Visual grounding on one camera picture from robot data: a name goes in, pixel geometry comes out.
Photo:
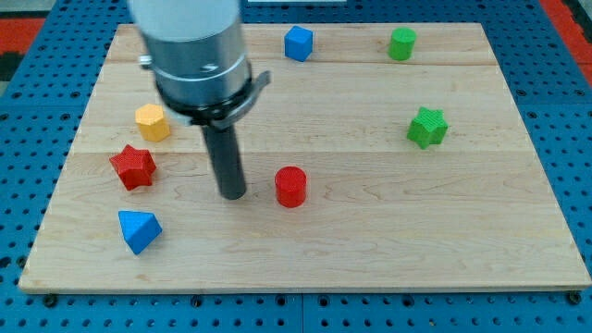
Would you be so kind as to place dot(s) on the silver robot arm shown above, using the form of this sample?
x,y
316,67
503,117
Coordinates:
x,y
199,58

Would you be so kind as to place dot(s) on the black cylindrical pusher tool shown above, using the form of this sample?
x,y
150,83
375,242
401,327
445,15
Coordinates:
x,y
225,157

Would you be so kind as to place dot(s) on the wooden board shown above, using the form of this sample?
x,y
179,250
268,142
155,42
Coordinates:
x,y
472,214

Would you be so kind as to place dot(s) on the red star block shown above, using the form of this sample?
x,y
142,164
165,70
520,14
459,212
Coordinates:
x,y
134,167

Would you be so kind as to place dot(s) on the blue cube block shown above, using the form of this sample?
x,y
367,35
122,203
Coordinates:
x,y
298,43

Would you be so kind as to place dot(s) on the green cylinder block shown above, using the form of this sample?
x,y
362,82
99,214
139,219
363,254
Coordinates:
x,y
402,43

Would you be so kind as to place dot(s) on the blue triangle block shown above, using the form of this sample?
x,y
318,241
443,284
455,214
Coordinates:
x,y
139,229

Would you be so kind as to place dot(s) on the yellow hexagon block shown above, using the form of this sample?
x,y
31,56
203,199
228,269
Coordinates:
x,y
152,122

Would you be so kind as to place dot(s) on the red cylinder block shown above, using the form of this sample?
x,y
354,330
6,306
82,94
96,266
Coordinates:
x,y
290,182

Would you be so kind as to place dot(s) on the green star block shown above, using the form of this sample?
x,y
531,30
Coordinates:
x,y
429,127

